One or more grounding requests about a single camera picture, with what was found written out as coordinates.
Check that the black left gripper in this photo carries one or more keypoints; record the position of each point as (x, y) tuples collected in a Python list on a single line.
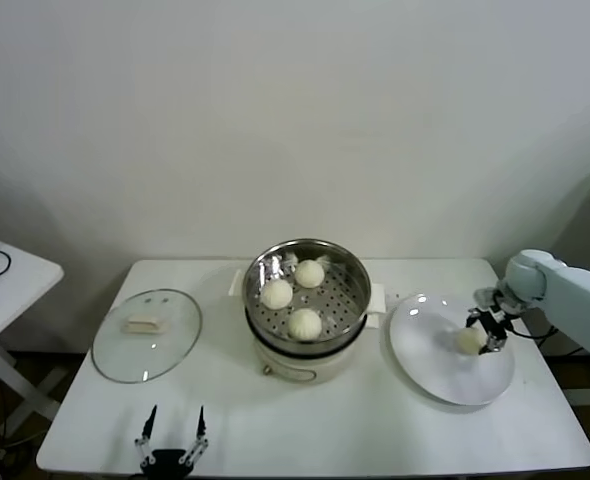
[(167, 459)]

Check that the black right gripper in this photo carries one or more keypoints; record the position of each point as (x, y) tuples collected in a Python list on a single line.
[(494, 325)]

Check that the white steamed baozi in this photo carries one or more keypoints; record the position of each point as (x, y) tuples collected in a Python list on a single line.
[(305, 325), (467, 341), (309, 274), (276, 294)]

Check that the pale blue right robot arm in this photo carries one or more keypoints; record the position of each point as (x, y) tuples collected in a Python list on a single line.
[(575, 305)]

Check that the stainless steel steamer basket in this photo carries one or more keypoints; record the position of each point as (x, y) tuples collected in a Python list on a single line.
[(345, 300)]

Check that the white round plate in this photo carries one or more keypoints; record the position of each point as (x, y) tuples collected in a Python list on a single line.
[(425, 360)]

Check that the cream electric cooker pot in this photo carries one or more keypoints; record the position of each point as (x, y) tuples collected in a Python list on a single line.
[(300, 367)]

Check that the white folding side table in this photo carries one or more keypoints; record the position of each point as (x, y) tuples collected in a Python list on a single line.
[(20, 285)]

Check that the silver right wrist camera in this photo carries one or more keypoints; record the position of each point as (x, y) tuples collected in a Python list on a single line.
[(486, 296)]

